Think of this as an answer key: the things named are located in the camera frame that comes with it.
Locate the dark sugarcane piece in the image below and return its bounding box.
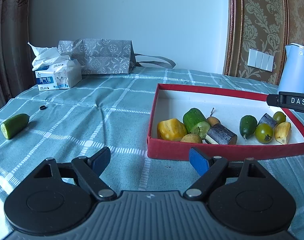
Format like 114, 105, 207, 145
205, 123, 237, 145
258, 113, 278, 129

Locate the light blue electric kettle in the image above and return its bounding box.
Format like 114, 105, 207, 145
278, 43, 304, 94

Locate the green tomato back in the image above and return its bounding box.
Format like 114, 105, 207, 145
273, 111, 286, 124

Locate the green tomato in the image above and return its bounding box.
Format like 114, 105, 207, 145
255, 123, 273, 144
273, 111, 286, 124

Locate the yellow jackfruit piece right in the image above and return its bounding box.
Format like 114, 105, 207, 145
274, 122, 291, 145

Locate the yellow jackfruit piece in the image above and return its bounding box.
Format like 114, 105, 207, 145
157, 119, 187, 141
274, 122, 291, 145

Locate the small brown longan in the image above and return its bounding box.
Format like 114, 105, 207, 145
180, 133, 202, 144

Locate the brown longan with stem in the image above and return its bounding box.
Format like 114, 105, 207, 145
207, 108, 221, 127

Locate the green tomato front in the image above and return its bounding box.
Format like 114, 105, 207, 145
255, 123, 273, 144

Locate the green cucumber half in box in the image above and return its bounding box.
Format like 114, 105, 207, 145
183, 108, 211, 139

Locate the yellow jackfruit piece left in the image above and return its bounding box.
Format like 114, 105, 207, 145
157, 119, 187, 141

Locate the small dark green cucumber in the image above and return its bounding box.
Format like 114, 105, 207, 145
239, 115, 258, 139

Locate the green checked tablecloth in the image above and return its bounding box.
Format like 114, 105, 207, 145
0, 67, 304, 240

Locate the red shallow cardboard box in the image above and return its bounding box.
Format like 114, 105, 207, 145
147, 83, 304, 161

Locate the green cucumber piece on cloth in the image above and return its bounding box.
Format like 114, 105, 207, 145
0, 113, 30, 140

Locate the tissue pack with cat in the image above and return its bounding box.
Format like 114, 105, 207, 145
30, 45, 82, 91

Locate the silver patterned gift bag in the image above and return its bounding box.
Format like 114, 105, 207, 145
58, 38, 176, 75

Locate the brown patterned curtain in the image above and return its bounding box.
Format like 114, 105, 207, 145
0, 0, 35, 108

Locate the white wall switch panel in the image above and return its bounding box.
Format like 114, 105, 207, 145
247, 49, 274, 72

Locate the ornate wooden wall frame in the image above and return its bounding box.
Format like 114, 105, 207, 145
223, 0, 289, 85

